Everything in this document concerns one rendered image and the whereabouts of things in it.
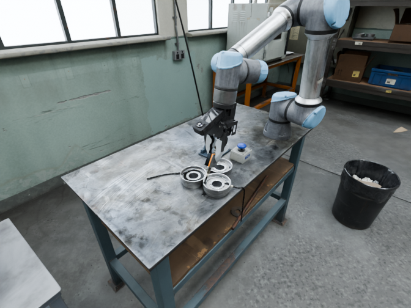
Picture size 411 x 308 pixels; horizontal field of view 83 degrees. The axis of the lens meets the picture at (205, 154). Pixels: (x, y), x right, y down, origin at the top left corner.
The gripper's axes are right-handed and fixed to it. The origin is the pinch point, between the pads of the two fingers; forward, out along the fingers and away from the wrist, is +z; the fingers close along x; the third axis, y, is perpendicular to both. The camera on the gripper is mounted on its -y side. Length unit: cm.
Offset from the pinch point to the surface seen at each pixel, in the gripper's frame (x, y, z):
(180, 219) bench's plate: -4.0, -18.0, 15.8
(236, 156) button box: 2.7, 21.2, 7.4
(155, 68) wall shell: 166, 98, -2
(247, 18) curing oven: 130, 198, -61
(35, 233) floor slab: 119, -43, 102
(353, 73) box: 34, 352, -12
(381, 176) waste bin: -49, 138, 38
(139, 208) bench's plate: 9.9, -24.5, 16.9
